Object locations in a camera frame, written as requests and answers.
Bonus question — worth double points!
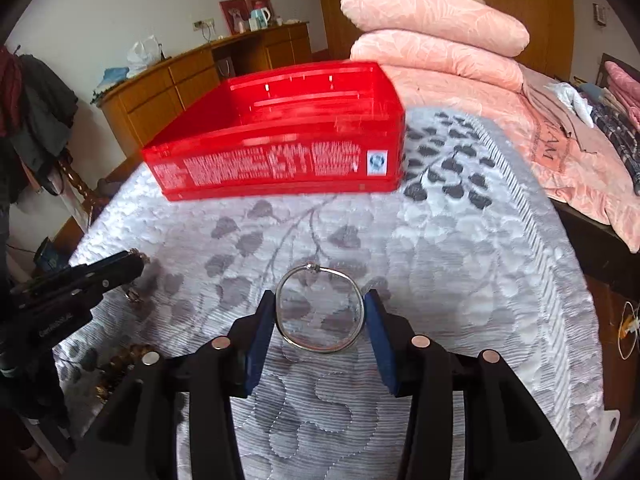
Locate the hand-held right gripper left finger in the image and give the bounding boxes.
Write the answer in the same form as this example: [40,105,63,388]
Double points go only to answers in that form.
[62,290,276,480]

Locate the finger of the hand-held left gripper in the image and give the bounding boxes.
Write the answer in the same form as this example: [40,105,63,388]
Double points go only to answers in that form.
[9,265,142,311]
[65,249,148,282]

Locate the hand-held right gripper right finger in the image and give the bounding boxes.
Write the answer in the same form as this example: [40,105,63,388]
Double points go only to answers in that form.
[364,287,583,480]

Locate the thin silver bangle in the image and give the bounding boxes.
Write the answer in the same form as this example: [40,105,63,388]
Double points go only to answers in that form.
[275,262,363,356]

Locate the red plastic box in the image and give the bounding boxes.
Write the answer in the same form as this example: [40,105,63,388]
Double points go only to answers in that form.
[141,60,407,203]

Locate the dark blue bin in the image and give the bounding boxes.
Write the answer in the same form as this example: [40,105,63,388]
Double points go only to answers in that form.
[34,237,69,274]

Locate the leaf-print quilted table cover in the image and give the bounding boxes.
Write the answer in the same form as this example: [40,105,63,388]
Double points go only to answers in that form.
[52,107,608,480]

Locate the wooden coat rack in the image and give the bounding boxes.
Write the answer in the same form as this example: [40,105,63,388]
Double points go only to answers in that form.
[50,150,112,222]

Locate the dark jacket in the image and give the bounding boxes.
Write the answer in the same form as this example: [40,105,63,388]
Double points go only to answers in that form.
[0,52,80,202]

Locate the red scarf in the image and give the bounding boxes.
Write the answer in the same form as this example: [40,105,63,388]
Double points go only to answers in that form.
[0,45,24,137]

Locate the wooden sideboard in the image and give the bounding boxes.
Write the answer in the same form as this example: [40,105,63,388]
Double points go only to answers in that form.
[97,21,313,161]

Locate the white plastic bag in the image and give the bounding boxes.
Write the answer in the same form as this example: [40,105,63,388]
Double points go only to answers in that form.
[126,35,166,74]

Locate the pink bedspread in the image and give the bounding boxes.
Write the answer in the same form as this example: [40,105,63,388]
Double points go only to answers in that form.
[385,64,640,254]

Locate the beige cloth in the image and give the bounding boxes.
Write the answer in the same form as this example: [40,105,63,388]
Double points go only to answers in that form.
[517,67,621,196]

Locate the lower pink pillow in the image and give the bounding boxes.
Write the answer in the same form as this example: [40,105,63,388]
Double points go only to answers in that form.
[350,29,525,94]

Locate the white cloth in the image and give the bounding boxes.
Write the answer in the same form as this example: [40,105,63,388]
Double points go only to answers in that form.
[545,80,596,129]

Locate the plaid folded clothes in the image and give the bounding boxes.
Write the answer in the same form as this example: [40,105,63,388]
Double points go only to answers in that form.
[590,105,640,192]

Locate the pink folded blanket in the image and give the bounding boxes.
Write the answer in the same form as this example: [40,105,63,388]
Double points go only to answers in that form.
[604,60,640,129]

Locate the large mixed bead bracelet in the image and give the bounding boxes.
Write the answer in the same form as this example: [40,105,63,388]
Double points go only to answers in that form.
[95,342,157,403]

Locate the white cable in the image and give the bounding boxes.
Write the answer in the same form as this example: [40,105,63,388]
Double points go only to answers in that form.
[615,300,640,361]

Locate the white corner bracket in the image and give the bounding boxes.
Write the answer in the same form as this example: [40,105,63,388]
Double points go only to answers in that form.
[597,410,622,456]

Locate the large photo frame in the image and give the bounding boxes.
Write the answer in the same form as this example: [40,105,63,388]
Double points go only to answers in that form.
[220,0,248,35]

